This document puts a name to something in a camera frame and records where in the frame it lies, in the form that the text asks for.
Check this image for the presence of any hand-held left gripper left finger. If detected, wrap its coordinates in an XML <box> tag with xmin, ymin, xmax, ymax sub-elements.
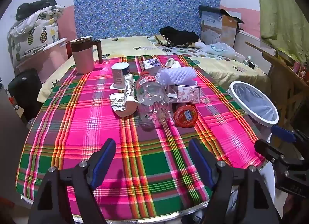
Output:
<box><xmin>28</xmin><ymin>138</ymin><xmax>117</xmax><ymax>224</ymax></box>

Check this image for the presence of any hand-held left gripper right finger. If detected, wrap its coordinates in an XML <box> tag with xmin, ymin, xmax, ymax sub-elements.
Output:
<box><xmin>188</xmin><ymin>138</ymin><xmax>282</xmax><ymax>224</ymax></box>

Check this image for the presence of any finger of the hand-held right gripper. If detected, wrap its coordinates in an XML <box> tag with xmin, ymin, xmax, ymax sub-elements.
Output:
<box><xmin>270</xmin><ymin>125</ymin><xmax>309</xmax><ymax>148</ymax></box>
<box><xmin>254</xmin><ymin>139</ymin><xmax>298</xmax><ymax>166</ymax></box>

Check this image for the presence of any white trash bin with liner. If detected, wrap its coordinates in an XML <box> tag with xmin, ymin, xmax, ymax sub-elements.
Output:
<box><xmin>228</xmin><ymin>81</ymin><xmax>280</xmax><ymax>143</ymax></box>

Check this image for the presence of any red round lidded container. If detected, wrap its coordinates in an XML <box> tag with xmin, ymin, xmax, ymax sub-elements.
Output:
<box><xmin>173</xmin><ymin>104</ymin><xmax>198</xmax><ymax>127</ymax></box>

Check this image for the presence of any printed paper cup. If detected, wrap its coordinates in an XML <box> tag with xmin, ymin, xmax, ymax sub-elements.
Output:
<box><xmin>109</xmin><ymin>93</ymin><xmax>139</xmax><ymax>117</ymax></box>

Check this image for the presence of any clear plastic bottle red label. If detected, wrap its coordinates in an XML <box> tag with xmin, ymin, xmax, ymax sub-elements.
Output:
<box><xmin>135</xmin><ymin>71</ymin><xmax>174</xmax><ymax>128</ymax></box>

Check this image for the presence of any white paper cup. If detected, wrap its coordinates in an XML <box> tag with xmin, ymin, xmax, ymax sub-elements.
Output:
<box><xmin>110</xmin><ymin>63</ymin><xmax>131</xmax><ymax>90</ymax></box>

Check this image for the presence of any white foam fruit net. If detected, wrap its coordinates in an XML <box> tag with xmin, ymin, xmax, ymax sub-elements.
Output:
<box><xmin>156</xmin><ymin>67</ymin><xmax>198</xmax><ymax>87</ymax></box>

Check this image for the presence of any white plastic wrapper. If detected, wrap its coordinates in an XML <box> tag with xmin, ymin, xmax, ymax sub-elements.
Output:
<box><xmin>166</xmin><ymin>57</ymin><xmax>181</xmax><ymax>68</ymax></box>

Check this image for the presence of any small white blue carton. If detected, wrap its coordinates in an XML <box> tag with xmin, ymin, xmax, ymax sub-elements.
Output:
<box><xmin>142</xmin><ymin>58</ymin><xmax>162</xmax><ymax>70</ymax></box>

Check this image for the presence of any pink green plaid tablecloth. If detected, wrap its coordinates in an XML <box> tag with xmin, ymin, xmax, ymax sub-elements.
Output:
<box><xmin>16</xmin><ymin>55</ymin><xmax>267</xmax><ymax>222</ymax></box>

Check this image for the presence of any small printed carton box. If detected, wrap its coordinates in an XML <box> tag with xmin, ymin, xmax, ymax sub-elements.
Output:
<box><xmin>166</xmin><ymin>84</ymin><xmax>202</xmax><ymax>104</ymax></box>

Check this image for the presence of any round wooden table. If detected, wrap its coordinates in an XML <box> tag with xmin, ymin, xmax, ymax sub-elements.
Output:
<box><xmin>245</xmin><ymin>42</ymin><xmax>309</xmax><ymax>130</ymax></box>

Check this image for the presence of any white black-printed drink carton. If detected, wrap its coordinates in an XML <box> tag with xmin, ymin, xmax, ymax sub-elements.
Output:
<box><xmin>123</xmin><ymin>74</ymin><xmax>136</xmax><ymax>102</ymax></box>

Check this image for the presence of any yellow pineapple print bedsheet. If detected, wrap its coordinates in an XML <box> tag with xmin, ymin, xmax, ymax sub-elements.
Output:
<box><xmin>37</xmin><ymin>34</ymin><xmax>271</xmax><ymax>104</ymax></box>

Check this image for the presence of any white chest freezer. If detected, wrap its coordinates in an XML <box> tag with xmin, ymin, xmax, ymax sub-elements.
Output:
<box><xmin>234</xmin><ymin>29</ymin><xmax>276</xmax><ymax>58</ymax></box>

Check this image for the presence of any black suitcase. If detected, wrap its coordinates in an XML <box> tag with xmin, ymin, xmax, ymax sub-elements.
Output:
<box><xmin>8</xmin><ymin>68</ymin><xmax>44</xmax><ymax>123</ymax></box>

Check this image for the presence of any white plastic bag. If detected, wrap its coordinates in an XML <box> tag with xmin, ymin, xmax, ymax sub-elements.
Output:
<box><xmin>201</xmin><ymin>42</ymin><xmax>237</xmax><ymax>60</ymax></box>

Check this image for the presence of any pink plastic bin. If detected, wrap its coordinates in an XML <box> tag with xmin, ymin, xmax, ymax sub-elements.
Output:
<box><xmin>16</xmin><ymin>38</ymin><xmax>69</xmax><ymax>82</ymax></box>

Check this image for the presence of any printed cardboard box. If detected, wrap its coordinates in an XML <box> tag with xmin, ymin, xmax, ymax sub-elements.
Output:
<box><xmin>198</xmin><ymin>5</ymin><xmax>245</xmax><ymax>47</ymax></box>

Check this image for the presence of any brown polka-dot cloth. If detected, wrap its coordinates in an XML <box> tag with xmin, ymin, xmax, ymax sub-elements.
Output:
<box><xmin>155</xmin><ymin>35</ymin><xmax>197</xmax><ymax>48</ymax></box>

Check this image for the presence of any green curtain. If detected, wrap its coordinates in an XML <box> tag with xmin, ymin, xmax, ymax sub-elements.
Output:
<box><xmin>255</xmin><ymin>0</ymin><xmax>309</xmax><ymax>62</ymax></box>

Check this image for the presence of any black clothing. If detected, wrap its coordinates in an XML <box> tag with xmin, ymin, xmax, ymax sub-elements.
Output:
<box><xmin>159</xmin><ymin>26</ymin><xmax>199</xmax><ymax>46</ymax></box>

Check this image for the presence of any pineapple print quilt pile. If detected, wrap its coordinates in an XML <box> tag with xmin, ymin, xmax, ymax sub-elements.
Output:
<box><xmin>7</xmin><ymin>5</ymin><xmax>65</xmax><ymax>68</ymax></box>

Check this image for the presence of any blue floral headboard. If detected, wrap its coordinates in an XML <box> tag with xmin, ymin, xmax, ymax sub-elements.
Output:
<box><xmin>73</xmin><ymin>0</ymin><xmax>221</xmax><ymax>41</ymax></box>

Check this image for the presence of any black cloth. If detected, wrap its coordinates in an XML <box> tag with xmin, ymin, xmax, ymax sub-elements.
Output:
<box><xmin>16</xmin><ymin>0</ymin><xmax>57</xmax><ymax>21</ymax></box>

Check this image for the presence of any pink pitcher brown handle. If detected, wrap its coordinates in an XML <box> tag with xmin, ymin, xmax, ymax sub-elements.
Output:
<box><xmin>70</xmin><ymin>36</ymin><xmax>103</xmax><ymax>75</ymax></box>

